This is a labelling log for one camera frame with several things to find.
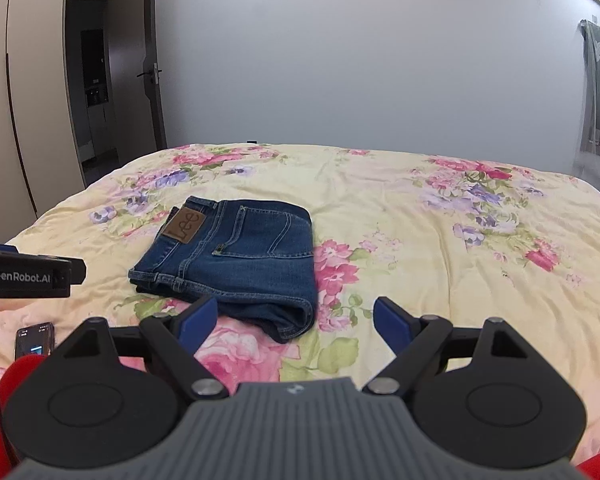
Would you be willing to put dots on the black smartphone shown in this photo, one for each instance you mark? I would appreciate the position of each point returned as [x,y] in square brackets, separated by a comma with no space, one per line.
[35,341]

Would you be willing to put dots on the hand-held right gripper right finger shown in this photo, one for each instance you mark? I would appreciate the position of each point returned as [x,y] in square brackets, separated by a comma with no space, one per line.
[391,317]

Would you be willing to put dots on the floral yellow bed sheet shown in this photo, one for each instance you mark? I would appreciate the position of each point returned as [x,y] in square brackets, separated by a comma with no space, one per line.
[430,260]

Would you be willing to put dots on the beige wardrobe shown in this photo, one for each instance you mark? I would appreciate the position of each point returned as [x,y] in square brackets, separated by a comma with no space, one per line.
[35,100]

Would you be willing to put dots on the blue denim pants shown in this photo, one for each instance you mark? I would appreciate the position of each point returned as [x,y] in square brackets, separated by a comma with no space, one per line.
[240,255]

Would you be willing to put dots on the dark brown door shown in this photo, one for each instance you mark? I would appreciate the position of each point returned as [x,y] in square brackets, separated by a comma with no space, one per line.
[132,60]

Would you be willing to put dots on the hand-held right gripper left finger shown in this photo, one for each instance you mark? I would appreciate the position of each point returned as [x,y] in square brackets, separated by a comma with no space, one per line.
[200,317]

